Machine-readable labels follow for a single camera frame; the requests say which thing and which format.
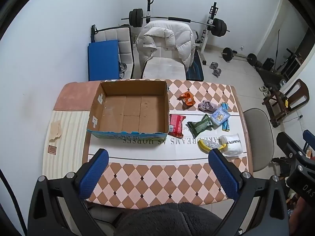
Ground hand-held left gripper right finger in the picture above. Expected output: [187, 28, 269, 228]
[208, 148, 289, 236]

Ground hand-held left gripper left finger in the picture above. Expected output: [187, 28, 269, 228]
[27, 148, 116, 236]

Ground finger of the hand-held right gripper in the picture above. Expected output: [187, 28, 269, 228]
[276, 131, 308, 168]
[302, 129, 315, 153]

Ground white pack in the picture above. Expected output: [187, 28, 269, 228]
[220, 133, 243, 157]

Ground yellow foil packet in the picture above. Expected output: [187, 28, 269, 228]
[199, 139, 227, 152]

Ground blue snack bar packet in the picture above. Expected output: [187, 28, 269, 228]
[220, 102, 231, 132]

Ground green snack packet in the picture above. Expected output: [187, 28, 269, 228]
[187, 114, 213, 138]

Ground light blue tissue pack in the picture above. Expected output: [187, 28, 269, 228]
[210, 108, 230, 126]

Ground red snack packet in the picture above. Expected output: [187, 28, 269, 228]
[168, 114, 185, 138]

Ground cardboard box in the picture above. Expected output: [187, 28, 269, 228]
[87, 80, 170, 140]

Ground purple knotted cloth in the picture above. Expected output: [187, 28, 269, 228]
[198, 100, 218, 112]

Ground orange snack packet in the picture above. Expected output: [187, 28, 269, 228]
[178, 92, 195, 106]

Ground beige round chair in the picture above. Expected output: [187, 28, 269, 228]
[242, 108, 275, 172]

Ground dark wooden chair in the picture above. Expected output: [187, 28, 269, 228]
[262, 79, 310, 127]

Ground pink and cream table cover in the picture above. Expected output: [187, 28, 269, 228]
[42, 81, 102, 181]

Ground checkered tablecloth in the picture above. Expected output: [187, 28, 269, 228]
[82, 79, 254, 206]

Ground black exercise machine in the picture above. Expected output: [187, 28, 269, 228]
[256, 65, 289, 89]

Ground person's grey fleece clothing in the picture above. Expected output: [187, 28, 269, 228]
[116, 203, 224, 236]

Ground black bag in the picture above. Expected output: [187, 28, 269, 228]
[262, 58, 275, 71]

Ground chrome dumbbell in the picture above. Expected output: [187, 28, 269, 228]
[209, 61, 223, 78]

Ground small barbell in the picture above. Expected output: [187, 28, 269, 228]
[221, 47, 258, 67]

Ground chrome weight plates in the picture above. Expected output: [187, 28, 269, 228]
[119, 63, 129, 79]

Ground blue folded mat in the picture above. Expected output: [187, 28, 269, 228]
[88, 39, 121, 81]

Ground white padded chair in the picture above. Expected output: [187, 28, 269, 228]
[141, 54, 187, 80]

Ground weight bench with rack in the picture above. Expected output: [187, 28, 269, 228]
[144, 0, 219, 81]

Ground white quilted folding chair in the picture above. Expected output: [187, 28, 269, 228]
[91, 25, 135, 79]

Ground white down jacket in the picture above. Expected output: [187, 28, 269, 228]
[136, 20, 196, 72]

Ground barbell with black plates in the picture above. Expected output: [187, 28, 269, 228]
[121, 8, 231, 38]

